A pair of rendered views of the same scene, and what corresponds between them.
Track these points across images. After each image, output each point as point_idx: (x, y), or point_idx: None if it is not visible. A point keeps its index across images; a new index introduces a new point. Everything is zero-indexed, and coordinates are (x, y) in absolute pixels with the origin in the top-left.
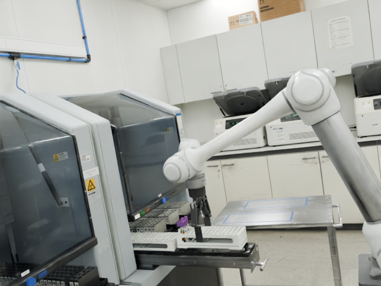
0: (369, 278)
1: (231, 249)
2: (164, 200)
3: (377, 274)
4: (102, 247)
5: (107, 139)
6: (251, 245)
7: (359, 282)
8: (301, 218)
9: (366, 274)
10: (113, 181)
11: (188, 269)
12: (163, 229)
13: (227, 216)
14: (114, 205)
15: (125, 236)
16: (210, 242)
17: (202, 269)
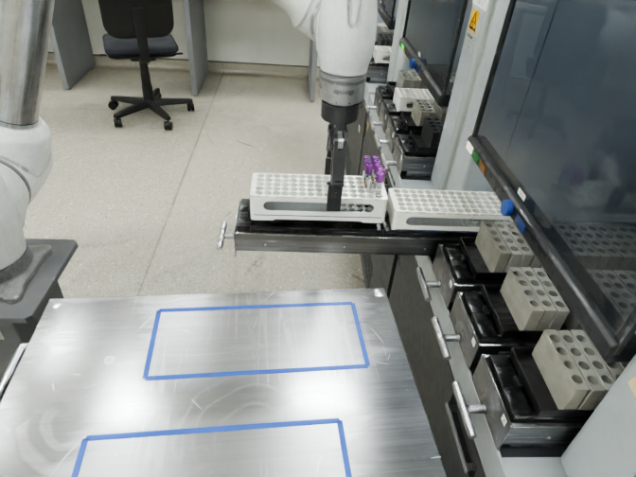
0: (54, 250)
1: (281, 220)
2: (503, 204)
3: (39, 245)
4: (448, 125)
5: None
6: (241, 217)
7: (75, 241)
8: (124, 325)
9: (53, 258)
10: (491, 46)
11: (432, 360)
12: (487, 259)
13: (368, 350)
14: (475, 90)
15: (463, 157)
16: (322, 209)
17: (443, 449)
